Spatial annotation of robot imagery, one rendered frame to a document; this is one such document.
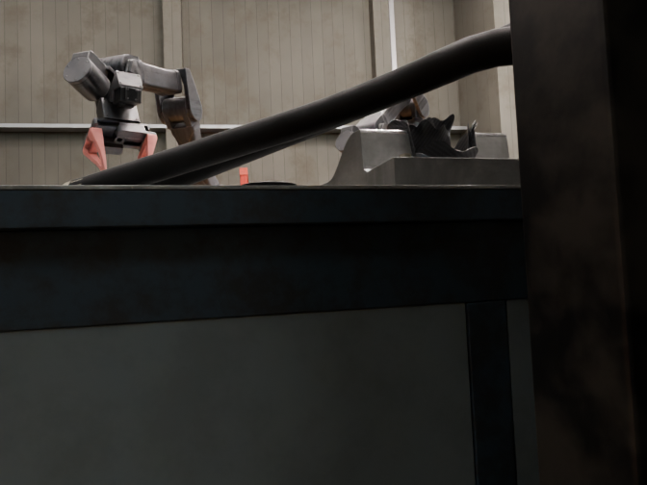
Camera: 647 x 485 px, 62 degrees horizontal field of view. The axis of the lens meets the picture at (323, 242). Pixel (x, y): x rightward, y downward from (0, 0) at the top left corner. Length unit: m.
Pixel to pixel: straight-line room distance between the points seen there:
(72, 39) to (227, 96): 2.74
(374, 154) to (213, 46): 9.53
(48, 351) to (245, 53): 9.83
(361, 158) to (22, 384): 0.54
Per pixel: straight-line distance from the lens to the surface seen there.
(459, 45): 0.48
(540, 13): 0.28
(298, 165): 9.76
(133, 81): 1.06
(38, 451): 0.57
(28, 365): 0.56
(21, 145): 10.29
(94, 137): 1.05
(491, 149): 0.94
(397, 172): 0.71
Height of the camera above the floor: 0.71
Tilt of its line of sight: 3 degrees up
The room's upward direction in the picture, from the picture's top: 2 degrees counter-clockwise
